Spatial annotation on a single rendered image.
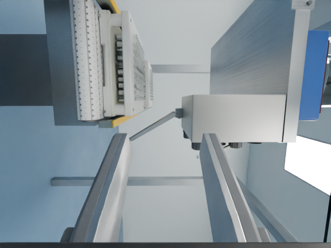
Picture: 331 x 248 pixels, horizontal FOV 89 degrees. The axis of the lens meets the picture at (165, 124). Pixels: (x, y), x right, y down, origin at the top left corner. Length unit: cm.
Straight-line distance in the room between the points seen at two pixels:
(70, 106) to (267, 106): 44
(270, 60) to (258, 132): 19
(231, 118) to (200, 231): 458
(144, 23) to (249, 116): 367
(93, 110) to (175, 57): 340
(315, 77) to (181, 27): 353
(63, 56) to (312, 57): 55
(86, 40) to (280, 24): 42
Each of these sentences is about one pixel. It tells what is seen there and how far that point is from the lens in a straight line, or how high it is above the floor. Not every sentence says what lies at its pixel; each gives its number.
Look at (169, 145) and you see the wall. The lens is 378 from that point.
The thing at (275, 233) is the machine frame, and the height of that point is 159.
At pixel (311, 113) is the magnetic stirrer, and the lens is 52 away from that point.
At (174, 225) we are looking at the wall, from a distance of 472.
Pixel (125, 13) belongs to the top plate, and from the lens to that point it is 47.
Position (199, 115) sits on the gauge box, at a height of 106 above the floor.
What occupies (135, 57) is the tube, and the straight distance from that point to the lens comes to 47.
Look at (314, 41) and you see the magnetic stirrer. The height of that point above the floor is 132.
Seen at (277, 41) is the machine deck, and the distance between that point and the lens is 50.
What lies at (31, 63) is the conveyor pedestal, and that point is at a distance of 63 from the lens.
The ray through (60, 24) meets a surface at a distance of 49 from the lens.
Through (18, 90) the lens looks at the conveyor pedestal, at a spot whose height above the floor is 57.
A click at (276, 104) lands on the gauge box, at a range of 43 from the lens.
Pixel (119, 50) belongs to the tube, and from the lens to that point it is 49.
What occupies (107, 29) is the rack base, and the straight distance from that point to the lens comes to 47.
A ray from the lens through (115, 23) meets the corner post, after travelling 47.
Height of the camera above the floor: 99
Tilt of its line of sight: 1 degrees up
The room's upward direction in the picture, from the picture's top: 90 degrees clockwise
